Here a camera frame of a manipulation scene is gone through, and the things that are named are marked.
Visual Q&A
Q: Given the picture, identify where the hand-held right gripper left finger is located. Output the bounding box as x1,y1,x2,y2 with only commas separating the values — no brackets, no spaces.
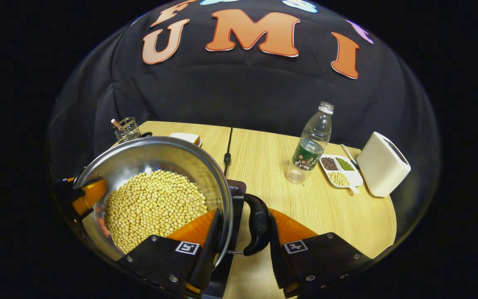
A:
117,208,222,296

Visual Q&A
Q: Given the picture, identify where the pile of soybeans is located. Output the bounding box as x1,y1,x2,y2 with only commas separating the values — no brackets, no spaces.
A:
103,169,208,254

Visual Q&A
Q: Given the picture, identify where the stainless steel pot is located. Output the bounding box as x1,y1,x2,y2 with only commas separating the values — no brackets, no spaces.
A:
73,136,271,268

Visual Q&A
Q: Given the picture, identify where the black backdrop cloth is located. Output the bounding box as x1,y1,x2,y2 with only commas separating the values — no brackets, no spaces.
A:
48,0,441,233

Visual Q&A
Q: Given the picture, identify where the black induction cooktop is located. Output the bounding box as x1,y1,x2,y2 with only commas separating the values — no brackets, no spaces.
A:
200,179,248,299

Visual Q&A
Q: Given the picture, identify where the metal wire holder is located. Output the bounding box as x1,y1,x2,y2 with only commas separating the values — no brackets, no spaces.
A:
111,117,142,144

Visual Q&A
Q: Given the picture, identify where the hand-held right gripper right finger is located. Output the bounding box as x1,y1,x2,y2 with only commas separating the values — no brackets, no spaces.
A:
268,208,373,297

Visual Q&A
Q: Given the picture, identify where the sandwich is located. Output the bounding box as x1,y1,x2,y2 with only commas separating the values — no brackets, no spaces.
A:
168,132,201,146

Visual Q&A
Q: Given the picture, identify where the clear plastic water bottle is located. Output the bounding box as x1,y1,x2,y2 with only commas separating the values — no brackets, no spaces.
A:
285,101,335,185

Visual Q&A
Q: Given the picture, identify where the small heap of soybeans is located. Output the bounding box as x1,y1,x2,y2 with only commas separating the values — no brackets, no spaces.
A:
329,172,350,186

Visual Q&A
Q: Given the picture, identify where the white divided dish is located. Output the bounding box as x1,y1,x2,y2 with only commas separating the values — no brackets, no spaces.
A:
319,154,364,194

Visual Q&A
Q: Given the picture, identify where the white toaster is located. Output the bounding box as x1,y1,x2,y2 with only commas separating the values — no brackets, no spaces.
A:
356,132,412,198

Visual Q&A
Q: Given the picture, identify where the white toaster cable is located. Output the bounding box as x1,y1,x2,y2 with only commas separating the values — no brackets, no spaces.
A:
340,144,359,167

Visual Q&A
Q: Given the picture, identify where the black power cable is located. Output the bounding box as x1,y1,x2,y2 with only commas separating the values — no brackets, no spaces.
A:
222,127,233,177

